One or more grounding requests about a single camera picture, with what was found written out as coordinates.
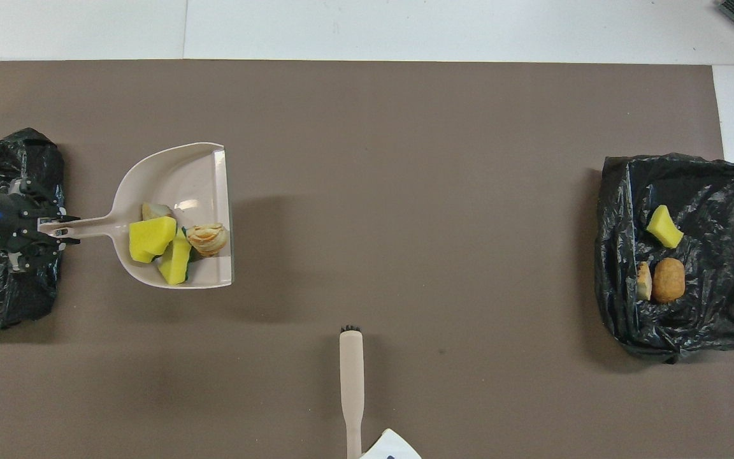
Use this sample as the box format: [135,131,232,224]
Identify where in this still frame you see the beige plastic dustpan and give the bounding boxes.
[39,142,234,290]

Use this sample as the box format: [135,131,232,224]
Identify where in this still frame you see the small yellow green sponge piece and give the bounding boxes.
[645,204,685,249]

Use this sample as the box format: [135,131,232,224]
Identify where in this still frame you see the notched yellow sponge piece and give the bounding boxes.
[129,216,178,264]

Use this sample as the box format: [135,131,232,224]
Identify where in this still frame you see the bin lined with black bag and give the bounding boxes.
[0,127,65,332]
[594,153,734,364]

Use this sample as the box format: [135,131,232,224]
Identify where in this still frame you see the beige brush with black bristles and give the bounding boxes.
[340,325,365,459]

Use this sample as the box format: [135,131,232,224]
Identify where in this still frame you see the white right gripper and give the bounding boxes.
[359,428,422,459]

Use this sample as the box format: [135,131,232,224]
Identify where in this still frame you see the brown bread roll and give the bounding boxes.
[652,257,686,304]

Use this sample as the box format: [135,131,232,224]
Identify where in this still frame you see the brown table mat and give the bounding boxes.
[0,60,734,459]

